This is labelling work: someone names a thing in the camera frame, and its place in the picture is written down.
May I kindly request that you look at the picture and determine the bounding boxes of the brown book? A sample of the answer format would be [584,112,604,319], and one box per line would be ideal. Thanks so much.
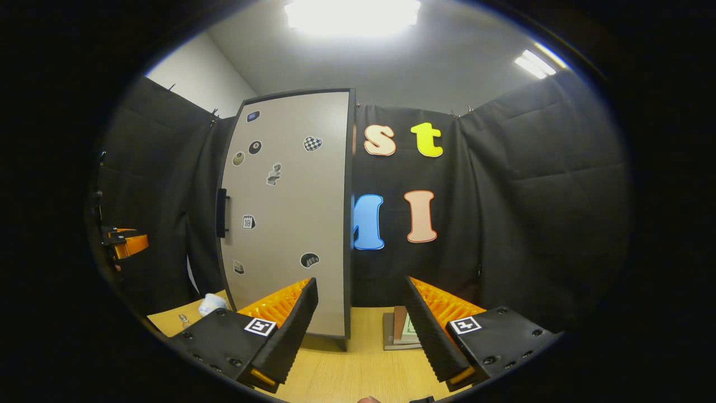
[393,305,412,345]

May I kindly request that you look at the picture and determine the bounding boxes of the small ceiling lamp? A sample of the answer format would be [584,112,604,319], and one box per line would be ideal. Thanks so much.
[514,48,558,80]

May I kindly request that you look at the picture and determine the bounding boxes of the dark grey cabinet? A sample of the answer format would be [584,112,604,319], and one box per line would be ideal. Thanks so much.
[215,88,357,352]

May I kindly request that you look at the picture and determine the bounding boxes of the black cabinet door handle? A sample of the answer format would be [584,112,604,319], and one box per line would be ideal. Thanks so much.
[216,188,231,238]

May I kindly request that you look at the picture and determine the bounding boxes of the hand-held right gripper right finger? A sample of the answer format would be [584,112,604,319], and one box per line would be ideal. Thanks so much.
[403,275,563,392]

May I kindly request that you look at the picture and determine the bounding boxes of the white crumpled bundle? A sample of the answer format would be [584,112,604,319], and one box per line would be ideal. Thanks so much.
[199,293,230,318]

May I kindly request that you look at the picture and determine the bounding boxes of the black backdrop cloth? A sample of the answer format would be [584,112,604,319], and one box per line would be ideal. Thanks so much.
[84,70,633,336]

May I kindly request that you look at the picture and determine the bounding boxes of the large ceiling lamp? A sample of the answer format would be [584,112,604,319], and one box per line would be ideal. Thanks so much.
[284,0,421,37]

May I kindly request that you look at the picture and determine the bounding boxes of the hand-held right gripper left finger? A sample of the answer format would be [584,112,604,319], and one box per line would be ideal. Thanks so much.
[168,277,319,393]

